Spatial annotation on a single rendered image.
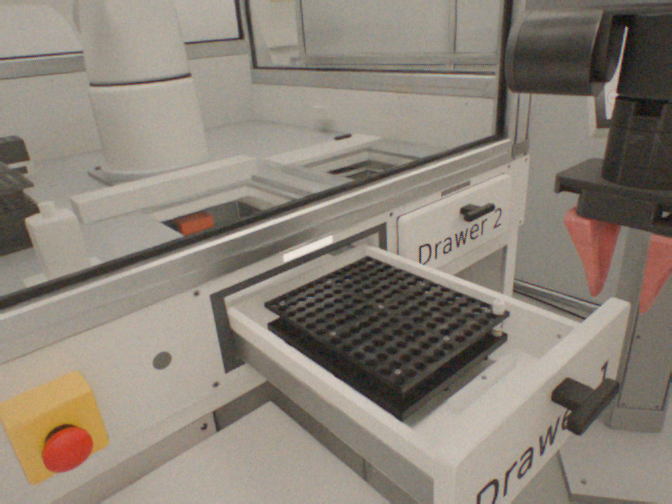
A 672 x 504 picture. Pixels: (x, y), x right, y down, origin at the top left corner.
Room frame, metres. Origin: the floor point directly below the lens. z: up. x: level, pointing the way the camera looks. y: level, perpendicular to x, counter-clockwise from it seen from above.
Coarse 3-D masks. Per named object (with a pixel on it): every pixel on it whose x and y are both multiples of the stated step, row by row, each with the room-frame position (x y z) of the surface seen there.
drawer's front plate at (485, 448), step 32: (608, 320) 0.39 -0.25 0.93; (576, 352) 0.35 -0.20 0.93; (608, 352) 0.40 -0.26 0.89; (512, 384) 0.31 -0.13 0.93; (544, 384) 0.31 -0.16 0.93; (480, 416) 0.28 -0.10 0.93; (512, 416) 0.29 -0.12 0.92; (544, 416) 0.32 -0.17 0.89; (448, 448) 0.25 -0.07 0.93; (480, 448) 0.26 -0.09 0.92; (512, 448) 0.29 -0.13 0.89; (448, 480) 0.24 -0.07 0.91; (480, 480) 0.26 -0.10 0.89; (512, 480) 0.29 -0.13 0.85
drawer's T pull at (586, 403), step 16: (560, 384) 0.33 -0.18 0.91; (576, 384) 0.33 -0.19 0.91; (608, 384) 0.32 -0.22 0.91; (560, 400) 0.32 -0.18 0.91; (576, 400) 0.31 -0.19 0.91; (592, 400) 0.31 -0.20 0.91; (608, 400) 0.31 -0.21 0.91; (576, 416) 0.29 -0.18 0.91; (592, 416) 0.29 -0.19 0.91; (576, 432) 0.28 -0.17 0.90
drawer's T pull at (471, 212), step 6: (468, 204) 0.78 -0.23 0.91; (474, 204) 0.78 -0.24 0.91; (486, 204) 0.77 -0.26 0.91; (492, 204) 0.77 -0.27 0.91; (462, 210) 0.77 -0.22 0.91; (468, 210) 0.76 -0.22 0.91; (474, 210) 0.75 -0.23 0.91; (480, 210) 0.75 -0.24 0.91; (486, 210) 0.76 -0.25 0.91; (492, 210) 0.77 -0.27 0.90; (468, 216) 0.73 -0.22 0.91; (474, 216) 0.74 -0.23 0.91; (480, 216) 0.75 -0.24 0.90
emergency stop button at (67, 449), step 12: (60, 432) 0.34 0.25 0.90; (72, 432) 0.34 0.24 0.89; (84, 432) 0.34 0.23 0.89; (48, 444) 0.33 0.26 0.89; (60, 444) 0.33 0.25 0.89; (72, 444) 0.33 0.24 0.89; (84, 444) 0.34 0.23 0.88; (48, 456) 0.32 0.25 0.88; (60, 456) 0.32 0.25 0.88; (72, 456) 0.33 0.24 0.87; (84, 456) 0.33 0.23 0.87; (48, 468) 0.32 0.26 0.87; (60, 468) 0.32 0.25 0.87; (72, 468) 0.33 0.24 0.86
